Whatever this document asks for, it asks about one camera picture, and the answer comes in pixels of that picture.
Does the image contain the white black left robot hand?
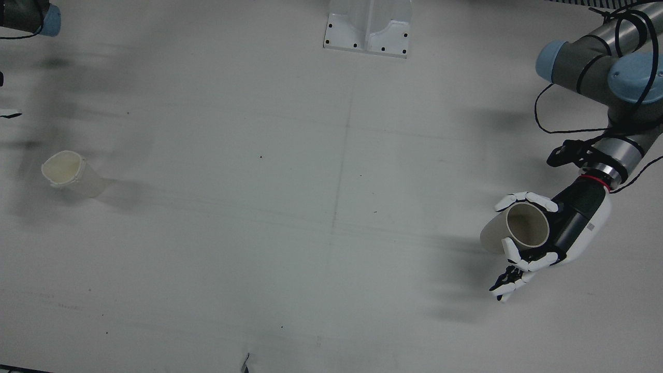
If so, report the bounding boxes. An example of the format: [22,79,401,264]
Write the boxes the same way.
[488,176,613,304]

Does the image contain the smooth rim white paper cup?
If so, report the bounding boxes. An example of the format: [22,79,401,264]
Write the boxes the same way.
[480,202,551,255]

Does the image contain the dark ribbed strip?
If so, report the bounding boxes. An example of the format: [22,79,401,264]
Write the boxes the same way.
[543,0,622,7]

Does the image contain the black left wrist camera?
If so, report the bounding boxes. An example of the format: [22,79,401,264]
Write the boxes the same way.
[547,139,594,168]

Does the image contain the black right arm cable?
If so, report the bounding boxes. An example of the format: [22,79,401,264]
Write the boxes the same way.
[0,0,45,40]

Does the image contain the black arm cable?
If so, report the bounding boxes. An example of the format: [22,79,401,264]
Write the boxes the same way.
[534,0,663,194]
[0,0,45,40]

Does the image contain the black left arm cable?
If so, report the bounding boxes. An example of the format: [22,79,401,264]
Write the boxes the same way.
[534,0,663,194]

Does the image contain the white bolted mount base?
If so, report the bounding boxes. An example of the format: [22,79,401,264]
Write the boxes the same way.
[323,0,413,59]

